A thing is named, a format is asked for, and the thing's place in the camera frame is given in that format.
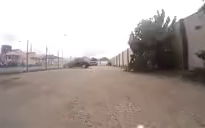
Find dark car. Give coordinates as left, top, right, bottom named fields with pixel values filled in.
left=63, top=57, right=92, bottom=69

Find wire fence with posts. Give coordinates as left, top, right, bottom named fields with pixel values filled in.
left=0, top=29, right=68, bottom=76

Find dark green tree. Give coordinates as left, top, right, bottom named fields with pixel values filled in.
left=127, top=8, right=180, bottom=72

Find pale concrete panel wall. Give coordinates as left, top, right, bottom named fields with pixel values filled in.
left=109, top=9, right=205, bottom=72

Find pale low buildings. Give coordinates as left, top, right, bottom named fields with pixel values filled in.
left=0, top=44, right=59, bottom=66

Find brown dirt road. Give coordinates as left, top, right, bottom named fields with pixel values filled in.
left=0, top=65, right=205, bottom=128

